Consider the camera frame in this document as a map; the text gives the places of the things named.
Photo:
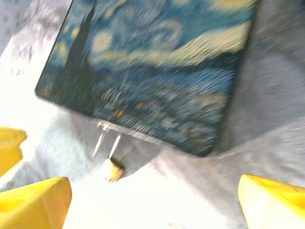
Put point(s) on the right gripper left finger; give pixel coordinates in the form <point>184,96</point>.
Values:
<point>35,202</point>

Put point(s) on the starry night painted box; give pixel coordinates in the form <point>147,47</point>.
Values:
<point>152,76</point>

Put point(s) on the small brass padlock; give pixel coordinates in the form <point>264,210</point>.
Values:
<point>114,168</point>

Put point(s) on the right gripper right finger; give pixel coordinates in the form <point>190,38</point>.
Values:
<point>274,205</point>

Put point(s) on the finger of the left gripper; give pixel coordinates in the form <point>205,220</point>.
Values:
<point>10,148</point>

